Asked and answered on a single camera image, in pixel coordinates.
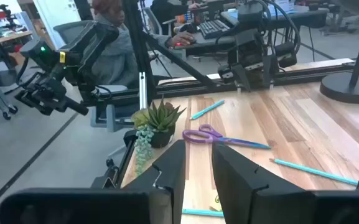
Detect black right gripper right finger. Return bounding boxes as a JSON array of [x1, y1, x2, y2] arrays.
[[211, 142, 359, 224]]

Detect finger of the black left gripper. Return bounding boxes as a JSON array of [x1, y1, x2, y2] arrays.
[[14, 89, 43, 110], [29, 102, 55, 116]]

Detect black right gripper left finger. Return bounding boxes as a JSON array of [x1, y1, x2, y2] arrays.
[[0, 139, 187, 224]]

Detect yellow eraser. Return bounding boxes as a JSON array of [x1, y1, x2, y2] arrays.
[[209, 194, 223, 212]]

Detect purple handled scissors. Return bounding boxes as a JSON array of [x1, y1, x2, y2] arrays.
[[182, 123, 272, 150]]

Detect potted succulent plant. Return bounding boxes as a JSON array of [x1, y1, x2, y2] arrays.
[[131, 99, 187, 177]]

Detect grey office chair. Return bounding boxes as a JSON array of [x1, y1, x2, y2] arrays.
[[53, 20, 133, 133]]

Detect wheeled wooden top workbench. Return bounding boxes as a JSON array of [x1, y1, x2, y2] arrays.
[[0, 30, 34, 121]]

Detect person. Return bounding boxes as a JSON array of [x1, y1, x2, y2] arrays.
[[90, 0, 197, 91]]

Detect black computer mouse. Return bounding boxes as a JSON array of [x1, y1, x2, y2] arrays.
[[173, 40, 197, 49]]

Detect white globe lamp black stand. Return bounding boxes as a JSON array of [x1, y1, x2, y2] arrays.
[[319, 0, 359, 105]]

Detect dark grey desk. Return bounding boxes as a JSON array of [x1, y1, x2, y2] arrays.
[[179, 7, 331, 58]]

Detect black keyboard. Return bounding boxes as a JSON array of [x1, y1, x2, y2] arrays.
[[198, 19, 231, 40]]

